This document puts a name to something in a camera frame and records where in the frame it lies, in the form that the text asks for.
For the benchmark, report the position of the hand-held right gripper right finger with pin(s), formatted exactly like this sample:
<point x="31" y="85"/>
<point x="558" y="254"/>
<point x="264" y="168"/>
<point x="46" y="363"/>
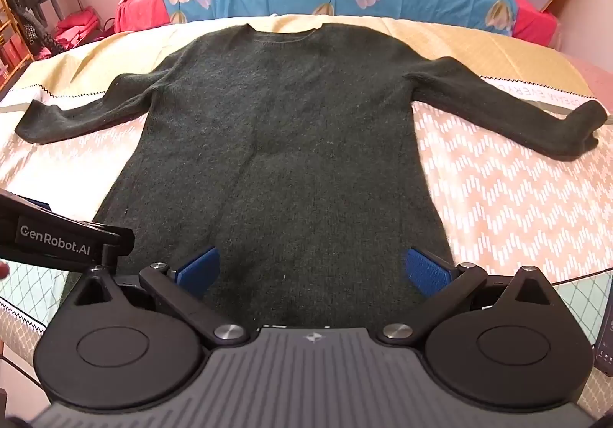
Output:
<point x="426" y="267"/>

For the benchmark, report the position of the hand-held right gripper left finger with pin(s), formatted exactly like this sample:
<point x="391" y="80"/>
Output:
<point x="201" y="267"/>

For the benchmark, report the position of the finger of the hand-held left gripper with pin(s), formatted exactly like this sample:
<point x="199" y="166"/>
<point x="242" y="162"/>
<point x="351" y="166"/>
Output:
<point x="117" y="239"/>

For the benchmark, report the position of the dark green knit sweater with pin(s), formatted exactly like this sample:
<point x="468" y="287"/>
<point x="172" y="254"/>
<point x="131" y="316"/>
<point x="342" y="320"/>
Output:
<point x="297" y="145"/>

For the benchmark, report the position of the red clothes pile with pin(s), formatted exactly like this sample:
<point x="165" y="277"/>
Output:
<point x="81" y="25"/>

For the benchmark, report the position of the person's left hand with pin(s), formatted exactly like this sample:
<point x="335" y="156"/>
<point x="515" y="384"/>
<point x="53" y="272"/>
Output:
<point x="4" y="270"/>

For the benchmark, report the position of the yellow pink patterned bedspread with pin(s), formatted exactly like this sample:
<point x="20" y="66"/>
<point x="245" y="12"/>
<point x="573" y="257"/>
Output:
<point x="503" y="198"/>

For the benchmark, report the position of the black device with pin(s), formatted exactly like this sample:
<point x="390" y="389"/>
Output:
<point x="606" y="327"/>

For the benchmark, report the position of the wooden shelf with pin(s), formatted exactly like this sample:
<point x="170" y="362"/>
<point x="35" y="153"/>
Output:
<point x="14" y="40"/>

